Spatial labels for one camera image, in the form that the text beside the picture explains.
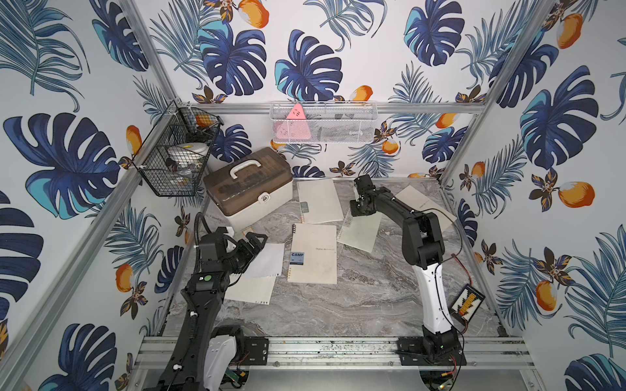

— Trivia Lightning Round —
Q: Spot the pale green spiral notebook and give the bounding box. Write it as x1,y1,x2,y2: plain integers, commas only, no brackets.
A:
337,213,382,253

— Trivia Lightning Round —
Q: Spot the cream spiral notebook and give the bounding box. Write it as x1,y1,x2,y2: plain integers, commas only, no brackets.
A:
298,179,344,224

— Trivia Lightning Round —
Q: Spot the large cream notebook blue label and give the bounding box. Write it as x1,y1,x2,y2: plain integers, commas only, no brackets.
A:
287,223,337,284

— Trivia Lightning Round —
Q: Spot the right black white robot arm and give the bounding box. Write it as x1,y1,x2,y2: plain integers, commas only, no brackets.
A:
350,175,464,364

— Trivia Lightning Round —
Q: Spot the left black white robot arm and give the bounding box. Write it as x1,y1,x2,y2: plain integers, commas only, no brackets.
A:
153,213,268,390

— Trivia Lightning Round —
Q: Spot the small card on table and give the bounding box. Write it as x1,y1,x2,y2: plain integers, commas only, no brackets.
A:
234,226,255,241

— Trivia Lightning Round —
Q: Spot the brown lid storage box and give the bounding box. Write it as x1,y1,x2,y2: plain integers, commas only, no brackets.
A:
203,148,293,231

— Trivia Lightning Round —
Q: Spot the white bowl in basket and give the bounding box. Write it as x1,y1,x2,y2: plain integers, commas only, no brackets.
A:
167,143,210,168

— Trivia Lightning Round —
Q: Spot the pink triangle item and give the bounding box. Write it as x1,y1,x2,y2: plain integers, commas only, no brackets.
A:
274,104,311,143

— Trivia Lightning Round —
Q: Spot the green circuit board left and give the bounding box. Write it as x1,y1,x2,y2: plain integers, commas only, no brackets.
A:
222,368,249,388

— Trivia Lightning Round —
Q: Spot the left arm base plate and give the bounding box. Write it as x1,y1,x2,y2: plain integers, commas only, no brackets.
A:
231,337,270,366

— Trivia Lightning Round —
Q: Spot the black wire basket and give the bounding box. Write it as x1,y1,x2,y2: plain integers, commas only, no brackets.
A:
131,101,223,197

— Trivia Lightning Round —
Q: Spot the white mesh wall shelf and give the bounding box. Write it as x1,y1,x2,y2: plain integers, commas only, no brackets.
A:
269,102,378,143

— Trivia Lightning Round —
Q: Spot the aluminium front rail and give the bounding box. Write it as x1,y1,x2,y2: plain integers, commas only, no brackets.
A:
134,335,536,371

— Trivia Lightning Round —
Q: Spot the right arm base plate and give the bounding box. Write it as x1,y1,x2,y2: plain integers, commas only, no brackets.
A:
395,337,467,367

